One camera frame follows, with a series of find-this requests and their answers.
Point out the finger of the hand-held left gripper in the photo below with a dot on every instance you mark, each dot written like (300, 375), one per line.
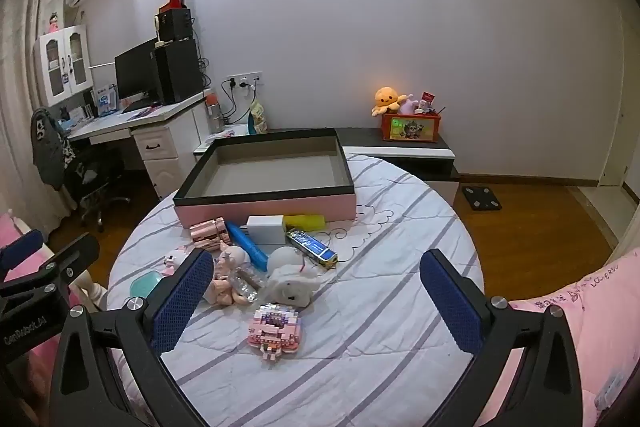
(75, 254)
(22, 246)

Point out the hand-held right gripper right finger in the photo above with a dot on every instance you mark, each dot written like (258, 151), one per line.
(452, 307)

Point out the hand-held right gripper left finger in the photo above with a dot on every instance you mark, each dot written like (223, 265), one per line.
(182, 302)

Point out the pink pig doll figure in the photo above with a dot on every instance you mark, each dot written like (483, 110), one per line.
(225, 287)

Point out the clear plastic bottle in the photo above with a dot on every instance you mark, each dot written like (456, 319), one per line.
(248, 283)

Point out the pink building block model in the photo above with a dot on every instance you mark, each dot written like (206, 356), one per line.
(275, 329)

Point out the white rabbit toy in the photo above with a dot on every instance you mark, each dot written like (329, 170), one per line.
(292, 287)

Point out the pink box with black rim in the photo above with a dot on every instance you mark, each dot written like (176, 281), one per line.
(270, 207)

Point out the blue and gold slim box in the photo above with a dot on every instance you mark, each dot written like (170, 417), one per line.
(312, 248)

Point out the pink pillow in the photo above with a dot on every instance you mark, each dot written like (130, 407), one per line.
(11, 227)

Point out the small pink white figurine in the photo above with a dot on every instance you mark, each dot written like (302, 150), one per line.
(175, 258)

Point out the rose gold cylinder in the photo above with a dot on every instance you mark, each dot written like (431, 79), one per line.
(207, 231)

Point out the black office chair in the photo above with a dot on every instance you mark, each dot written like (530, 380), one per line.
(95, 177)

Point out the blue plastic tube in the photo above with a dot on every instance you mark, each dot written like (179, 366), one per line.
(245, 243)

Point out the striped white quilt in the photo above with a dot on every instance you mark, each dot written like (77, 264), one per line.
(380, 257)

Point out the white charger block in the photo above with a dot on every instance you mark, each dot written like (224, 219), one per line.
(265, 229)

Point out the black bathroom scale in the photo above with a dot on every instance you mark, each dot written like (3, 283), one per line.
(481, 199)

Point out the pink blanket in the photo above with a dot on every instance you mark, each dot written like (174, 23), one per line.
(590, 317)

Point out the beige curtain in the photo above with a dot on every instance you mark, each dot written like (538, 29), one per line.
(20, 107)

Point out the white desk with drawers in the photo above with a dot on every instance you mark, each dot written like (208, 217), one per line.
(170, 152)

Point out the yellow highlighter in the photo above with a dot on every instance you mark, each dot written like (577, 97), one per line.
(305, 222)

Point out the blue and white carton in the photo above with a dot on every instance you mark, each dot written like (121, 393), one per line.
(106, 101)

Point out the white glass-door cabinet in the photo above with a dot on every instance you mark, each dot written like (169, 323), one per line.
(40, 77)

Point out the orange storage box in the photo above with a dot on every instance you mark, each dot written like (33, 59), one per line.
(410, 129)

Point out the steel bottle with red cap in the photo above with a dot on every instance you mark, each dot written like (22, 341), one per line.
(215, 114)

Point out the black computer monitor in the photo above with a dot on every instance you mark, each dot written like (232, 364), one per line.
(135, 72)

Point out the yellow green snack bag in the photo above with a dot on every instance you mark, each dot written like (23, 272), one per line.
(258, 119)

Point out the purple plush toy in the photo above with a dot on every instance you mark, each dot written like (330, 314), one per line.
(407, 105)

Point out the red card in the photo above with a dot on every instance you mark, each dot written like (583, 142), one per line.
(427, 99)

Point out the black computer tower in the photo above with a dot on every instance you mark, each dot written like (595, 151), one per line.
(177, 72)

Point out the orange octopus plush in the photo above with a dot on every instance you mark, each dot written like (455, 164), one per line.
(387, 99)

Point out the small pink doll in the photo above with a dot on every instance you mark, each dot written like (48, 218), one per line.
(54, 24)

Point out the white door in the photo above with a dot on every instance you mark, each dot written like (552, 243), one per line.
(615, 132)

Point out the black speaker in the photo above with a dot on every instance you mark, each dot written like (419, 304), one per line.
(175, 26)

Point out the white bed rail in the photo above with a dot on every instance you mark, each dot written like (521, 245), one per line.
(90, 291)

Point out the white wall socket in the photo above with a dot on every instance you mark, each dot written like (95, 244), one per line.
(245, 81)

